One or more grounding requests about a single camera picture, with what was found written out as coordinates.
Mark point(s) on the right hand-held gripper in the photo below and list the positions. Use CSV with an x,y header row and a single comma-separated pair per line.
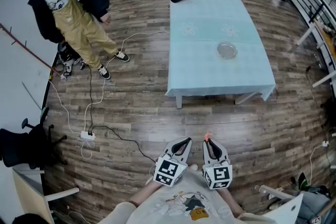
x,y
219,175

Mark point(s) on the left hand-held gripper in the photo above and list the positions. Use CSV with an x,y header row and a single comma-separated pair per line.
x,y
168,170

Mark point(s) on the small orange object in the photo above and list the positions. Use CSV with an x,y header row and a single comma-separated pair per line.
x,y
208,136

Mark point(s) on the person's right forearm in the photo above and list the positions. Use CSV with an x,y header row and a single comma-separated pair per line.
x,y
228,199

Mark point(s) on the person's left forearm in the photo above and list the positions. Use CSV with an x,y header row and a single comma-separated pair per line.
x,y
147,191

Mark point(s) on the person's printed white shirt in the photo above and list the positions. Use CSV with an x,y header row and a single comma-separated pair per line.
x,y
183,202

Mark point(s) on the white power strip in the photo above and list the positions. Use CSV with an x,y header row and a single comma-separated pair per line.
x,y
88,134

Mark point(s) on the blue denim garment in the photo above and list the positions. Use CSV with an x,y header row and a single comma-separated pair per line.
x,y
315,207

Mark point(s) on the black and white device pile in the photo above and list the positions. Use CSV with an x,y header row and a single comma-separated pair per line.
x,y
68,65

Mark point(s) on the white desk with wooden top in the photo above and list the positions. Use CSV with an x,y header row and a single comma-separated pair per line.
x,y
328,42

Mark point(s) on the black office chair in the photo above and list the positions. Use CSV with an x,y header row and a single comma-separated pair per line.
x,y
15,147

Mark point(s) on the brown wooden coat rack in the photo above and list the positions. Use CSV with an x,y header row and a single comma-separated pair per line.
x,y
26,47

